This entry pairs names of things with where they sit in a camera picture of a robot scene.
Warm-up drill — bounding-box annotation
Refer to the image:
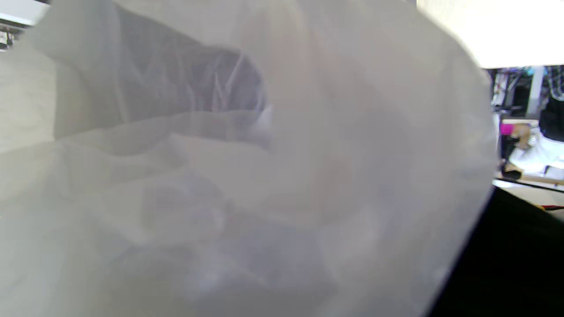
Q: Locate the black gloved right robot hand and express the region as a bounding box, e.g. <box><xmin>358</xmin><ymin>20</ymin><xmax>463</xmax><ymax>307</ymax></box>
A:
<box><xmin>427</xmin><ymin>187</ymin><xmax>564</xmax><ymax>317</ymax></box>

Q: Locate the white plastic garbage bag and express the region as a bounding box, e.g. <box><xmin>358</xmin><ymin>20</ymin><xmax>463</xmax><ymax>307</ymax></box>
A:
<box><xmin>0</xmin><ymin>0</ymin><xmax>498</xmax><ymax>317</ymax></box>

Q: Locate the white fabric heap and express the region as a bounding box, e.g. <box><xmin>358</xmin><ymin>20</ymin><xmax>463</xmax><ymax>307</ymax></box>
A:
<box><xmin>509</xmin><ymin>132</ymin><xmax>564</xmax><ymax>174</ymax></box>

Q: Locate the white pole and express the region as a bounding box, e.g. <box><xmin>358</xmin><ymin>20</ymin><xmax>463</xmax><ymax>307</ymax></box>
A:
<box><xmin>527</xmin><ymin>66</ymin><xmax>547</xmax><ymax>119</ymax></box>

